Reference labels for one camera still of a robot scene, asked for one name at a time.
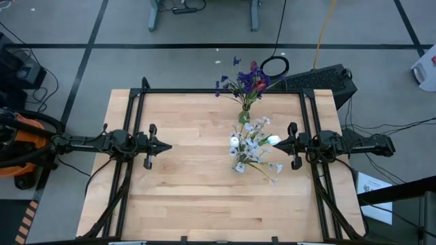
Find black power strip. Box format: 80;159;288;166
172;6;198;15

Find yellow hanging cable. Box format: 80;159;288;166
312;0;338;70

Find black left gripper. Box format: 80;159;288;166
136;123;172;170

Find purple flower bunch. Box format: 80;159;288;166
213;56;273;110

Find white paper sheet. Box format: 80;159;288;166
356;171;393;225

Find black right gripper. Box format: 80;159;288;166
274;122;311;171

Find white tulip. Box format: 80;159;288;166
230;135;249;152
262;135;282;147

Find black equipment box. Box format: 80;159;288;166
0;32;47;91

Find grey desk frame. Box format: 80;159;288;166
148;0;262;32

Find single purple flower stem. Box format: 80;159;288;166
260;73;287;93

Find white plastic device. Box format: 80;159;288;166
410;44;436;93

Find black metal beam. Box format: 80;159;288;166
357;175;436;207

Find orange black vacuum cleaner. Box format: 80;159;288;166
0;107;65;191

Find white flower bouquet green stems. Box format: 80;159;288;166
227;116;284;186

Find black hanging cable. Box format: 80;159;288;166
259;0;290;82

